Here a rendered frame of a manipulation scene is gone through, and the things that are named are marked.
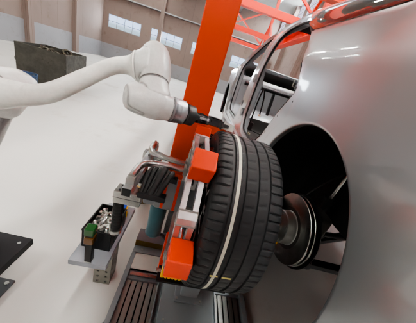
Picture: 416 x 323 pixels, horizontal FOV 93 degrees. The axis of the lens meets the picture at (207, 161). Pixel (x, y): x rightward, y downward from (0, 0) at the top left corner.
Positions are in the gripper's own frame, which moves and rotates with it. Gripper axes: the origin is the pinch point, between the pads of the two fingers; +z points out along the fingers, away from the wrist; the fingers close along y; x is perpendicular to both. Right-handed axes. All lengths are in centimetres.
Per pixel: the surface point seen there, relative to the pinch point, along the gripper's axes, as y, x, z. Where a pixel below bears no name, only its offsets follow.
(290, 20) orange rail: -384, 352, 373
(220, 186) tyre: 24.4, -18.8, -13.2
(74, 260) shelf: -22, -76, -45
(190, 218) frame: 21.9, -30.9, -18.8
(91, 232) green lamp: -14, -57, -41
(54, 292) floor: -48, -117, -51
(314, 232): 33, -30, 31
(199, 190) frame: 18.1, -22.9, -15.9
